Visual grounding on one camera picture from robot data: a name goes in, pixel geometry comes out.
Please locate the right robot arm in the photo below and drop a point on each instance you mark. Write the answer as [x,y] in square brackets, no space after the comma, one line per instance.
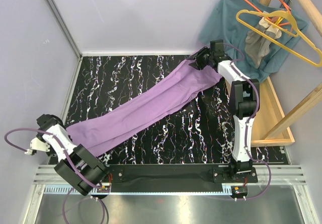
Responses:
[244,103]

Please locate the wooden clothes rack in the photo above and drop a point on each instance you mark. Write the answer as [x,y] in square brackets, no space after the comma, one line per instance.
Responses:
[295,118]

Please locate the teal t-shirt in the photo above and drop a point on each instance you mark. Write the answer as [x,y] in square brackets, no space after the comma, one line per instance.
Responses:
[215,29]

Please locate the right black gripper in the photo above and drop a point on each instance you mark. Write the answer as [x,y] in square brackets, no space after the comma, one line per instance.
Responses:
[197,56]

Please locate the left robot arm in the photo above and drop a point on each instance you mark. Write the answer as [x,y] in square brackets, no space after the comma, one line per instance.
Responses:
[76,165]

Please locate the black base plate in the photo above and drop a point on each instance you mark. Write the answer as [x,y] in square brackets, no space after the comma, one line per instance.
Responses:
[175,178]

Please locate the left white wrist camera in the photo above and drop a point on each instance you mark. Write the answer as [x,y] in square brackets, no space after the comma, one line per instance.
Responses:
[38,144]

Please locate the yellow plastic hanger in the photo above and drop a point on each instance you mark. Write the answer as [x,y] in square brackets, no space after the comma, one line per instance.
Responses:
[292,21]

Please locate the purple trousers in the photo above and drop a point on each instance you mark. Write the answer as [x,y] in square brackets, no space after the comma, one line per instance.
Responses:
[101,134]

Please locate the aluminium frame rail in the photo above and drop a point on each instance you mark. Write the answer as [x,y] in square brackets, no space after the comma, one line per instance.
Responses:
[62,25]

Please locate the grey beige cloth bag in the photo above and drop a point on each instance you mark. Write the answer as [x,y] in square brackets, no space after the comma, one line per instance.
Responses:
[257,47]

